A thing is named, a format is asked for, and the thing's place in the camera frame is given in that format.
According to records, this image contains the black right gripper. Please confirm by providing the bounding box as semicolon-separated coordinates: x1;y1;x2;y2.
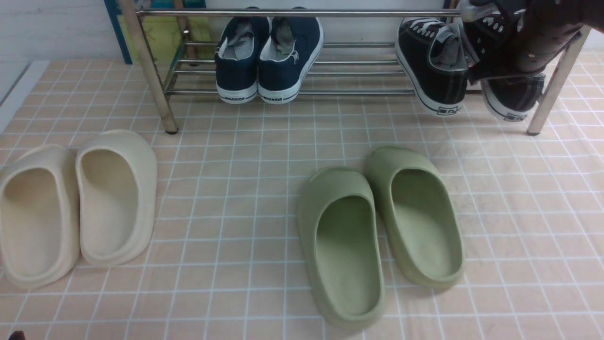
460;0;603;80

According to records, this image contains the green left foam slipper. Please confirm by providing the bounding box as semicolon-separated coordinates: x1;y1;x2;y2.
296;167;386;332

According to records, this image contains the black canvas sneaker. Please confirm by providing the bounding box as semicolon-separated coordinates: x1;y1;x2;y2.
462;13;546;122
394;17;468;117

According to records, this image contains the blue framed yellow board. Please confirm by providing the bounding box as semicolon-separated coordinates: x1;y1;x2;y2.
104;0;210;65

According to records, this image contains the navy canvas sneaker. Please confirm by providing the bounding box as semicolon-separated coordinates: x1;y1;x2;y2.
214;17;270;105
258;17;324;105

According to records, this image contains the cream left foam slipper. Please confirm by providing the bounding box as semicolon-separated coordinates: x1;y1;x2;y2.
0;144;80;289

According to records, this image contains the green right foam slipper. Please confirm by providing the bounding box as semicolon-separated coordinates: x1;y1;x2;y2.
364;145;465;289

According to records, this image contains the navy left canvas sneaker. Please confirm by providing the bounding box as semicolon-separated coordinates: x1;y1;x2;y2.
214;17;270;105

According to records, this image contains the cream foam slipper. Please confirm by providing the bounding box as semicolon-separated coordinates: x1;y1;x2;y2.
0;144;80;289
75;130;158;267

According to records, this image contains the cream right foam slipper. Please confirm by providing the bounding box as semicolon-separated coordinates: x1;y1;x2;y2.
75;130;158;267

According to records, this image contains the green foam slipper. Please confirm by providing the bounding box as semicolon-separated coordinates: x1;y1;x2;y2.
296;167;386;332
364;145;465;289

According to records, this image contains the navy right canvas sneaker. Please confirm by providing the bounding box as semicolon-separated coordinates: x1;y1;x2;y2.
258;17;324;105

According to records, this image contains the metal shoe rack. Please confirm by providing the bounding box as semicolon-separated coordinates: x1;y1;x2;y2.
117;0;593;136

